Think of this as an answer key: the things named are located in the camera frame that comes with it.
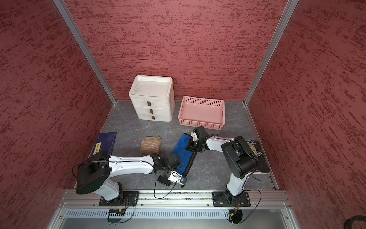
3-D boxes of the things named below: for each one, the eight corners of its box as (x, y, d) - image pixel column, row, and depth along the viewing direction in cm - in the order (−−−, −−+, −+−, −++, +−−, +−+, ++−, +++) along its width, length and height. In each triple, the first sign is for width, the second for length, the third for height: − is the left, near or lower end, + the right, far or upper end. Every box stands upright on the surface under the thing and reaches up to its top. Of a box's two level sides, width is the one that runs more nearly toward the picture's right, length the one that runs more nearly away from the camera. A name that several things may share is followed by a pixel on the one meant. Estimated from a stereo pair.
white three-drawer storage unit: (137, 121, 109) (126, 97, 89) (143, 100, 124) (135, 75, 104) (173, 122, 109) (170, 97, 89) (175, 100, 124) (173, 75, 104)
